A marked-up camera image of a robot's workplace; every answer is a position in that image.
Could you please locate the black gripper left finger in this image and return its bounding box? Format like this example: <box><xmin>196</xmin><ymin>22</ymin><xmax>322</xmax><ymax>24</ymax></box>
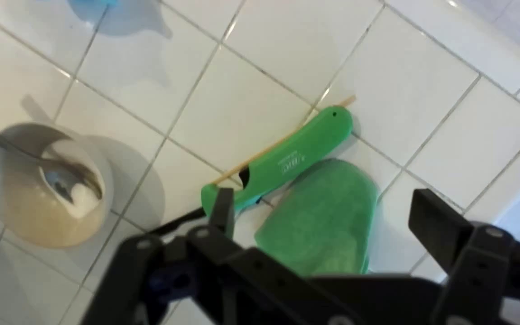
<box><xmin>209</xmin><ymin>189</ymin><xmax>234</xmax><ymax>237</ymax></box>

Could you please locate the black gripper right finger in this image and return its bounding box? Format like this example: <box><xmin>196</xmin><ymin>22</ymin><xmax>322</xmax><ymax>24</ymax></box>
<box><xmin>407</xmin><ymin>189</ymin><xmax>472</xmax><ymax>273</ymax></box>

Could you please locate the green towel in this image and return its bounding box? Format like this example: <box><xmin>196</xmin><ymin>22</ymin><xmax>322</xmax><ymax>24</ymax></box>
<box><xmin>254</xmin><ymin>160</ymin><xmax>378</xmax><ymax>277</ymax></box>

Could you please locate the beige bowl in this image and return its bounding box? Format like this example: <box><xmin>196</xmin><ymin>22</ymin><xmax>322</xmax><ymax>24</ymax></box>
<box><xmin>0</xmin><ymin>124</ymin><xmax>113</xmax><ymax>250</ymax></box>

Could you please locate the metal spoon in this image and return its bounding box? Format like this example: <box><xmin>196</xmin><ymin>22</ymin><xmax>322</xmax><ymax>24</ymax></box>
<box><xmin>0</xmin><ymin>136</ymin><xmax>102</xmax><ymax>203</ymax></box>

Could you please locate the blue plastic measuring cup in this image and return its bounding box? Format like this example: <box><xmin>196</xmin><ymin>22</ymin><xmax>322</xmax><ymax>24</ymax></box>
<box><xmin>66</xmin><ymin>0</ymin><xmax>173</xmax><ymax>39</ymax></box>

